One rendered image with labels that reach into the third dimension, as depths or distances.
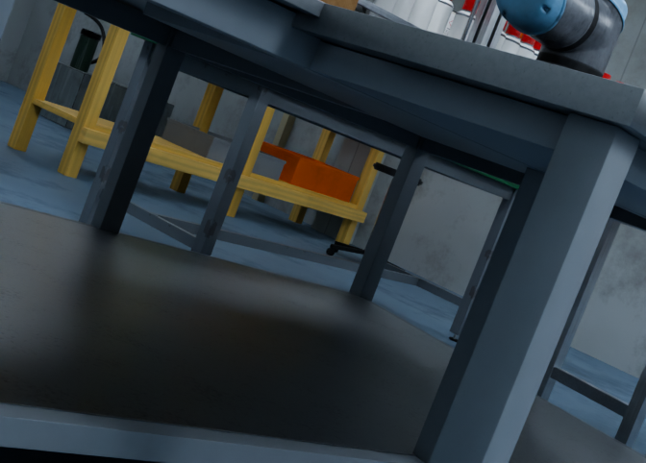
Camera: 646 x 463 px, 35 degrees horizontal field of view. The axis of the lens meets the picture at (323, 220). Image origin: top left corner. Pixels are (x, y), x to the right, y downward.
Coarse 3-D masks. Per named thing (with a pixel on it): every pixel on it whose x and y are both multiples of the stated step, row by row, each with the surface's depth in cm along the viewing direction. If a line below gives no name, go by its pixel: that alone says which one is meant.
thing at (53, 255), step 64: (0, 0) 109; (64, 0) 255; (192, 0) 123; (256, 0) 128; (256, 64) 242; (128, 128) 279; (384, 128) 328; (128, 192) 280; (0, 256) 203; (64, 256) 226; (128, 256) 255; (192, 256) 292; (384, 256) 342; (0, 320) 161; (64, 320) 176; (128, 320) 192; (192, 320) 213; (256, 320) 238; (320, 320) 270; (384, 320) 311; (0, 384) 134; (64, 384) 143; (128, 384) 154; (192, 384) 167; (256, 384) 182; (320, 384) 200; (384, 384) 222; (448, 384) 174; (64, 448) 130; (128, 448) 136; (192, 448) 142; (256, 448) 149; (320, 448) 160; (384, 448) 173; (576, 448) 233
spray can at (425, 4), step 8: (416, 0) 220; (424, 0) 219; (432, 0) 219; (416, 8) 220; (424, 8) 219; (432, 8) 220; (416, 16) 220; (424, 16) 220; (416, 24) 220; (424, 24) 220
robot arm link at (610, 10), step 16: (608, 0) 170; (608, 16) 170; (624, 16) 173; (592, 32) 168; (608, 32) 171; (544, 48) 175; (560, 48) 170; (576, 48) 170; (592, 48) 171; (608, 48) 172; (592, 64) 172
